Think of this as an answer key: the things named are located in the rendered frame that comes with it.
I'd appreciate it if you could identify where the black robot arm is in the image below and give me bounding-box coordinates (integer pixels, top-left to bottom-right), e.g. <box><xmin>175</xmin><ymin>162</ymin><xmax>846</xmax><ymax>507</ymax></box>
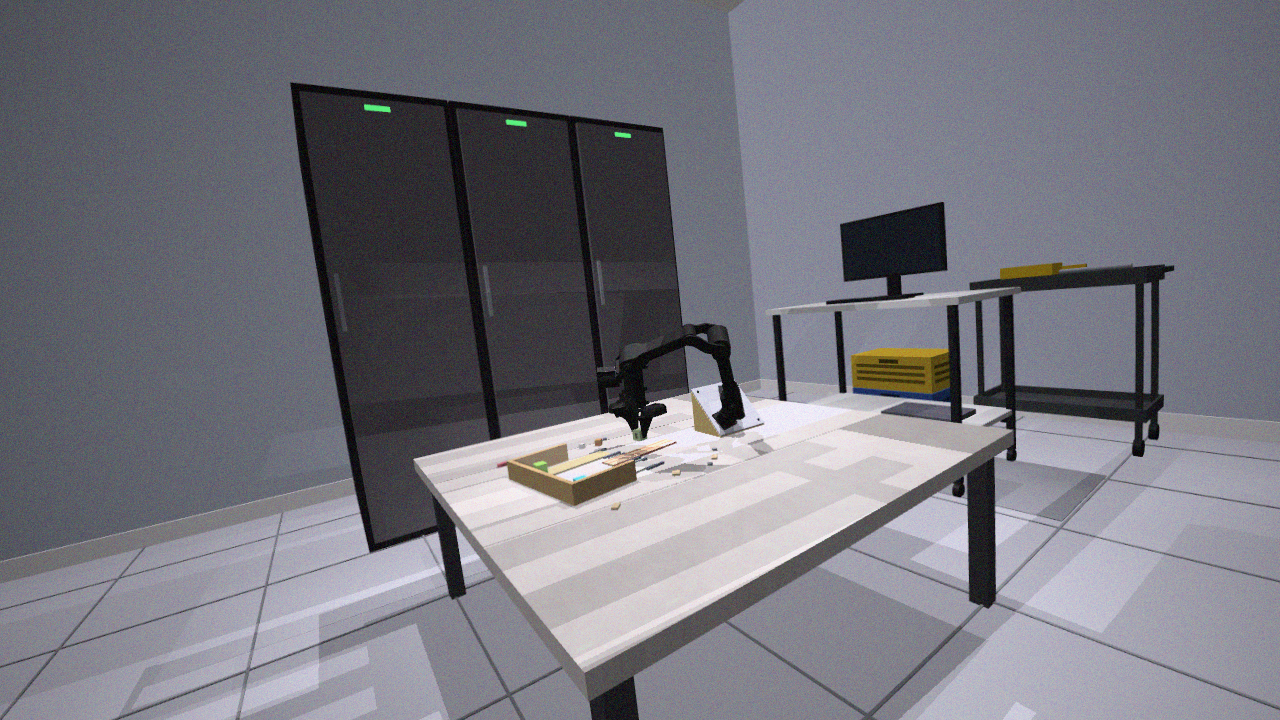
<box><xmin>596</xmin><ymin>323</ymin><xmax>745</xmax><ymax>430</ymax></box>

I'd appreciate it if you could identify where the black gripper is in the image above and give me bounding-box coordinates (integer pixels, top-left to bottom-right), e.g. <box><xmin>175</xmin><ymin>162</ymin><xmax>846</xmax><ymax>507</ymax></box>
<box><xmin>622</xmin><ymin>384</ymin><xmax>667</xmax><ymax>438</ymax></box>

